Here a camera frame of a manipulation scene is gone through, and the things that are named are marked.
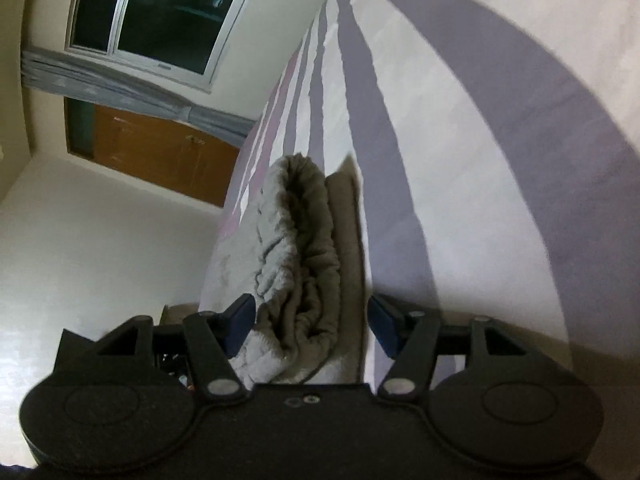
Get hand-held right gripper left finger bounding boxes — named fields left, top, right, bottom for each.
left=60, top=294, right=257, bottom=403

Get striped bed sheet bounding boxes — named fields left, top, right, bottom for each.
left=197, top=0, right=640, bottom=392

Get window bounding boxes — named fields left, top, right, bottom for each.
left=65, top=0, right=267, bottom=94

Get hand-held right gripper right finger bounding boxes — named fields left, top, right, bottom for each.
left=367, top=294, right=526, bottom=403

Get grey pants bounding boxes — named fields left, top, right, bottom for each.
left=231, top=154, right=372, bottom=387

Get grey curtain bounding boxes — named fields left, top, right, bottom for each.
left=20, top=49, right=257, bottom=147

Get wooden cabinet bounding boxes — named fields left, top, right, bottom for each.
left=65, top=97, right=244, bottom=209

